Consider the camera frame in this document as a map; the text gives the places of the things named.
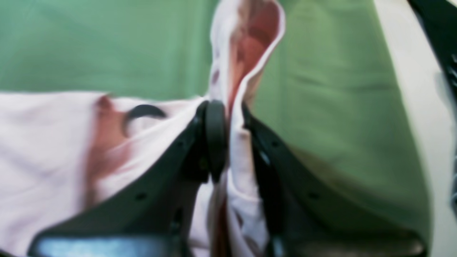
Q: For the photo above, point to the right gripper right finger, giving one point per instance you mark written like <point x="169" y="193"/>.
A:
<point x="306" y="218"/>

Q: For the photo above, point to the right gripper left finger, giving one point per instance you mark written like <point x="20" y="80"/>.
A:
<point x="152" y="216"/>

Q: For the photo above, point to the pink t-shirt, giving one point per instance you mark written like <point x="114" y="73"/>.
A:
<point x="64" y="153"/>

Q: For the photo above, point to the grey-green table cloth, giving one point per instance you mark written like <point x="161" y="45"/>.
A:
<point x="330" y="88"/>

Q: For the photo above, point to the dark striped cloth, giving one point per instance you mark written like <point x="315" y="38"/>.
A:
<point x="439" y="19"/>

